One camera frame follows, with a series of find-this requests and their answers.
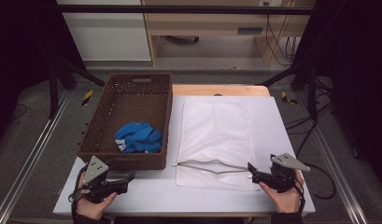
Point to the person's left hand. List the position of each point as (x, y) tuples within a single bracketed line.
[(92, 208)]

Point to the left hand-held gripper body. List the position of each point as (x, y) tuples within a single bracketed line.
[(95, 174)]

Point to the light wooden desk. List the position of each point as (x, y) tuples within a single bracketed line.
[(210, 26)]

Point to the black metal stand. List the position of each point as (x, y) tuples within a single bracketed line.
[(311, 93), (54, 87)]

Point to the brown woven basket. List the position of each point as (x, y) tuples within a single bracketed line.
[(132, 102)]

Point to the dark curtain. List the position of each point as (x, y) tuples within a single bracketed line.
[(360, 77), (20, 62)]

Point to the white cabinet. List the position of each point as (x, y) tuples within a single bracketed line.
[(107, 37)]

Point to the white mesh laundry bag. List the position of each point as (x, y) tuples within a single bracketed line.
[(216, 130)]

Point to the black horizontal frame bar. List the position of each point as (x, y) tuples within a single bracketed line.
[(179, 9)]

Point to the yellow black floor tape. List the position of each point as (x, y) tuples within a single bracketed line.
[(87, 97), (286, 98)]

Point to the person's right hand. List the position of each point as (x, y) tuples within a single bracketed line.
[(285, 200)]

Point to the blue cloth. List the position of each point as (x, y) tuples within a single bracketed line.
[(138, 137)]

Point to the aluminium floor rail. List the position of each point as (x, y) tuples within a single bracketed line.
[(33, 155), (335, 168)]

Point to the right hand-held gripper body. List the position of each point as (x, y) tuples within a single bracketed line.
[(285, 174)]

